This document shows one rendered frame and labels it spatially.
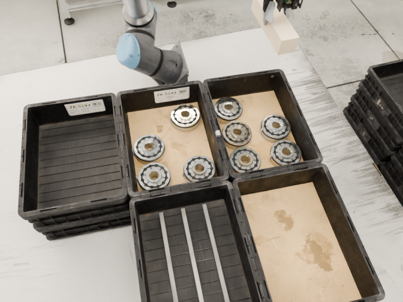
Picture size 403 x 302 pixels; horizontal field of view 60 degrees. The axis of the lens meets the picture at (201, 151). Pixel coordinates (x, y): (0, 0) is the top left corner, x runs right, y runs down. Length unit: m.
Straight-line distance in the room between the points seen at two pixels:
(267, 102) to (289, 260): 0.58
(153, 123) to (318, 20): 2.19
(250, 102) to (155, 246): 0.63
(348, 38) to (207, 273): 2.43
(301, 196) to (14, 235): 0.95
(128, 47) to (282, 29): 0.54
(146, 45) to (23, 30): 1.88
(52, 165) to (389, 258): 1.15
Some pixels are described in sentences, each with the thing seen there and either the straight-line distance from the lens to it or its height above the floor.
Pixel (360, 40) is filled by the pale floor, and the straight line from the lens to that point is 3.13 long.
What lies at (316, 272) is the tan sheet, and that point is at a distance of 1.10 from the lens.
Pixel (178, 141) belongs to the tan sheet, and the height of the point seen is 0.83.
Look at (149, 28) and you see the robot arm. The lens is 1.41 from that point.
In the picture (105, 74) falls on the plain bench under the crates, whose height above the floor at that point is 0.70.
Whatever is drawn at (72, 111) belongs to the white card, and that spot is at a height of 0.88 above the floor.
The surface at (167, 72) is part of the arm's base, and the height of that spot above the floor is 0.84.
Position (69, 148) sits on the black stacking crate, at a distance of 1.27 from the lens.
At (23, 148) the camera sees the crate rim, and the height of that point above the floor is 0.93.
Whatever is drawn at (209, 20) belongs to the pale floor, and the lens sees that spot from 3.00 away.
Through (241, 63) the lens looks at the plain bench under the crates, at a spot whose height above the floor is 0.70.
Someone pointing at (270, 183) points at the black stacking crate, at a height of 0.88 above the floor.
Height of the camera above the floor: 1.85
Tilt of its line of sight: 59 degrees down
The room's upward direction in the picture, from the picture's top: 3 degrees clockwise
